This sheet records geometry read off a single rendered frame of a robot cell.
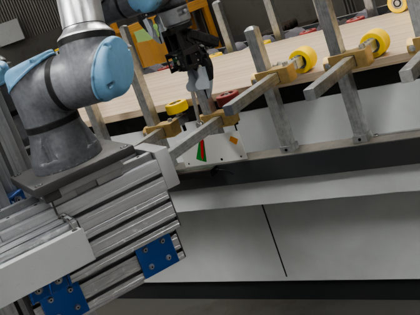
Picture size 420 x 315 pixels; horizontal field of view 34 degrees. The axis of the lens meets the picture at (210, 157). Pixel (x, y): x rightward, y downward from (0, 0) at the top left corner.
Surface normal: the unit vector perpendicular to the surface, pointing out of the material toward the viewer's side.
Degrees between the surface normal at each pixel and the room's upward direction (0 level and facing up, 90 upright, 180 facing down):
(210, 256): 90
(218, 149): 90
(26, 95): 90
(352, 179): 90
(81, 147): 72
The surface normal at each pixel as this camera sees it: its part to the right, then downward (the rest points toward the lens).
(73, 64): -0.48, 0.07
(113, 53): 0.91, -0.07
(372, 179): -0.51, 0.40
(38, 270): 0.46, 0.08
